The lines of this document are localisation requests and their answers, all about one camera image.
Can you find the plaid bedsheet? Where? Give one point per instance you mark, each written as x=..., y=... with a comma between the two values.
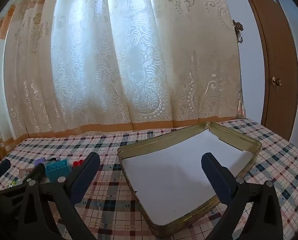
x=114, y=217

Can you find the brown wooden door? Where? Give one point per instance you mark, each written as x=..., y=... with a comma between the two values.
x=276, y=55

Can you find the purple square box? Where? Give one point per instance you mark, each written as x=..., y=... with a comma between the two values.
x=40, y=161

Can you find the curtain tieback tassel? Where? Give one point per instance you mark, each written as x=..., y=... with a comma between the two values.
x=240, y=105

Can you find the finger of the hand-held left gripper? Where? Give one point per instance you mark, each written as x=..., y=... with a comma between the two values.
x=1, y=167
x=40, y=171

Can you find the green soccer ball block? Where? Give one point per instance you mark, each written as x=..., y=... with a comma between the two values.
x=12, y=185

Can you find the cream patterned curtain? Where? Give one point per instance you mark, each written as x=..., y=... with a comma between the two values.
x=114, y=55

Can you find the brown framed box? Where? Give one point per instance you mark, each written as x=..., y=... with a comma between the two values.
x=24, y=172

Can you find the glass box container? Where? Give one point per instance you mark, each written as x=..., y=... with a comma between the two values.
x=164, y=140

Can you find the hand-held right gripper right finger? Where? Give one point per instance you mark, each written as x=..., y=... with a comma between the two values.
x=216, y=177

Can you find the teal toy building block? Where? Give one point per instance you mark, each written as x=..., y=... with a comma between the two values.
x=57, y=170

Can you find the red toy building block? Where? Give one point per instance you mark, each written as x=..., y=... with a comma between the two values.
x=78, y=163

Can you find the brass door knob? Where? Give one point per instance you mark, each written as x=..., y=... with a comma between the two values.
x=276, y=81

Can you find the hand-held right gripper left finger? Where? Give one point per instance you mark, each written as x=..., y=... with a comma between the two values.
x=84, y=177

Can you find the metal curtain hook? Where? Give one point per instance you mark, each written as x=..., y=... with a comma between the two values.
x=237, y=27

